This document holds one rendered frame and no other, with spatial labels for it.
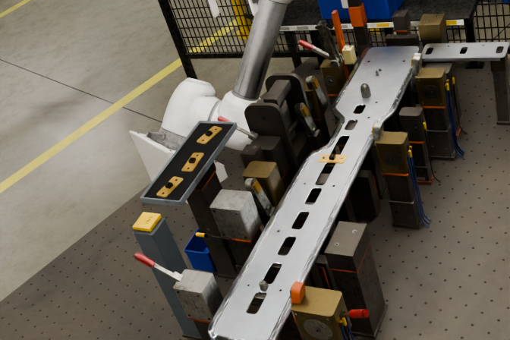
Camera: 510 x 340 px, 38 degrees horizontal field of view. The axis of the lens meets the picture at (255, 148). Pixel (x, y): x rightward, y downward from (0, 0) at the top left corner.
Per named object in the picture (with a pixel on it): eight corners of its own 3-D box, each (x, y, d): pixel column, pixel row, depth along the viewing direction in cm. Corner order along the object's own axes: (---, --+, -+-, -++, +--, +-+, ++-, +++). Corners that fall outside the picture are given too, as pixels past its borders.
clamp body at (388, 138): (428, 232, 232) (412, 145, 213) (392, 228, 238) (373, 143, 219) (433, 218, 237) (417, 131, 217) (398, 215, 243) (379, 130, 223)
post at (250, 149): (286, 249, 244) (253, 154, 221) (273, 247, 246) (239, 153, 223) (292, 238, 247) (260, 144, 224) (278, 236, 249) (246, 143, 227)
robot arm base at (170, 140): (135, 133, 280) (140, 119, 280) (181, 145, 295) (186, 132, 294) (159, 146, 267) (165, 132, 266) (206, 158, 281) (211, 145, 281)
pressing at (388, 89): (279, 355, 173) (278, 351, 172) (199, 339, 184) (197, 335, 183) (426, 46, 265) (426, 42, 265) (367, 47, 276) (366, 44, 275)
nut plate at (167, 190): (165, 197, 206) (164, 194, 205) (155, 195, 208) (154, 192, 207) (184, 179, 210) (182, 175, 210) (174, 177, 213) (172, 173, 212)
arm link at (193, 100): (167, 126, 291) (185, 73, 289) (209, 142, 288) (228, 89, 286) (154, 126, 275) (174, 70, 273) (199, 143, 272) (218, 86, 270)
